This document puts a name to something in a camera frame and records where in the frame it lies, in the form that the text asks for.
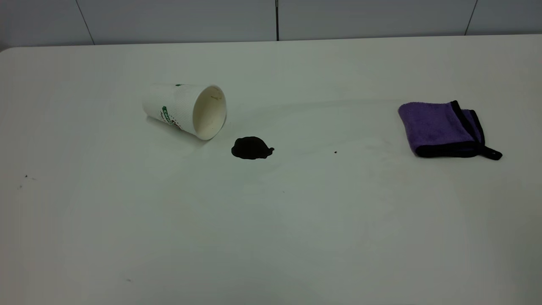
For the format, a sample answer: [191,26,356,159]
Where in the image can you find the purple cloth with black trim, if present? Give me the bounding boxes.
[398,100,503,161]

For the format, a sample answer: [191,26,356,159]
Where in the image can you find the dark coffee spill puddle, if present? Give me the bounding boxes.
[231,136,275,160]

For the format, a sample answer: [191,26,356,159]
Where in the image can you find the white paper coffee cup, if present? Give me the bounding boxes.
[142,83,227,141]

